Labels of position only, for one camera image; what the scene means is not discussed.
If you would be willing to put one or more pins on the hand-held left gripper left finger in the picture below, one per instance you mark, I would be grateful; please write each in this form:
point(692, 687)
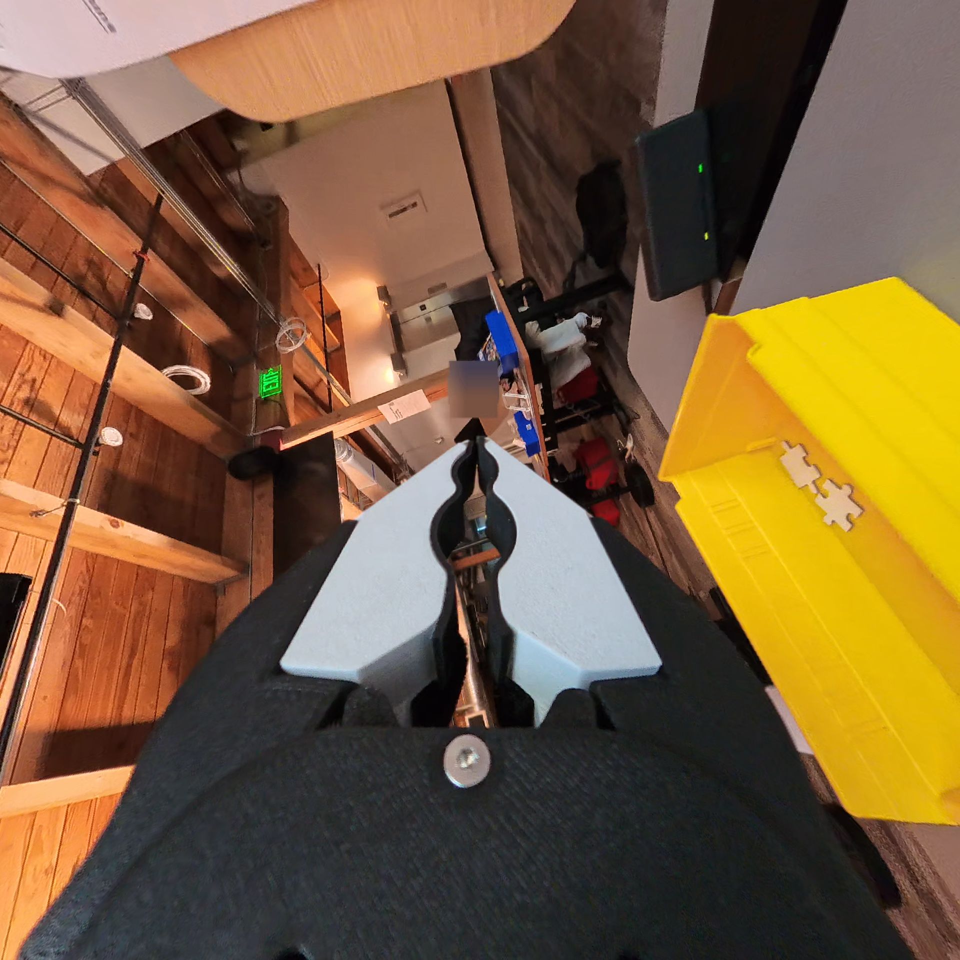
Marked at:
point(375, 600)

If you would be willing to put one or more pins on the black dome fixture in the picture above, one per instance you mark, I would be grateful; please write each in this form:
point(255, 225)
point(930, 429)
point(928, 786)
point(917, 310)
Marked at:
point(255, 465)

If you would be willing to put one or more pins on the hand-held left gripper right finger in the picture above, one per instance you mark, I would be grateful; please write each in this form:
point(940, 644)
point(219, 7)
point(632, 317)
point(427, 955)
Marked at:
point(570, 600)

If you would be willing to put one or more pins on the stainless steel refrigerator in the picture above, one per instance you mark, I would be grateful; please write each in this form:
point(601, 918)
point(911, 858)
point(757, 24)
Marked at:
point(427, 315)

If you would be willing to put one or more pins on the black round stand base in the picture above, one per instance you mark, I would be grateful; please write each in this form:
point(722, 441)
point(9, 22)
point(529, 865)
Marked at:
point(640, 486)

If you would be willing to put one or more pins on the green exit sign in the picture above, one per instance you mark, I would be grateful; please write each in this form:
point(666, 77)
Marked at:
point(270, 384)

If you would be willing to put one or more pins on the yellow plastic bin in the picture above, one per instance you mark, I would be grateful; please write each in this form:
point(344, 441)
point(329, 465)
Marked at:
point(825, 637)

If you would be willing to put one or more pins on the black backpack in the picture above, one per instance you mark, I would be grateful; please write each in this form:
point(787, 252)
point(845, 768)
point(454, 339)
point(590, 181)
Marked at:
point(600, 217)

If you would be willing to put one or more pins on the pale-backed jigsaw piece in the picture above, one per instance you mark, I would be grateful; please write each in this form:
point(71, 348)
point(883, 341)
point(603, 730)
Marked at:
point(801, 466)
point(838, 506)

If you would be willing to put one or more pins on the wooden workbench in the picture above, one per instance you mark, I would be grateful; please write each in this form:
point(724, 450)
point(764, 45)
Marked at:
point(534, 420)

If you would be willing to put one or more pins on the white paper sheet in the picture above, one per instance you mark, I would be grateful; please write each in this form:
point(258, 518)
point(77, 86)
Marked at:
point(112, 37)

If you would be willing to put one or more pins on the round ceiling light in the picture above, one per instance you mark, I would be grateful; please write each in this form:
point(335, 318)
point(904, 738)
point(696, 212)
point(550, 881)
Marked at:
point(142, 311)
point(111, 436)

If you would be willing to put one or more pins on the white air vent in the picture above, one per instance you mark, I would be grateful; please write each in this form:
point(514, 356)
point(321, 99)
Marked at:
point(403, 208)

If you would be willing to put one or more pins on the black box with green lights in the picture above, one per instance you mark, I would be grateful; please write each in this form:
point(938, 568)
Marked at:
point(675, 210)

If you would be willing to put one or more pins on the blue storage bin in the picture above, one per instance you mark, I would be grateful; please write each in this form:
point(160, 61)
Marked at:
point(501, 341)
point(527, 435)

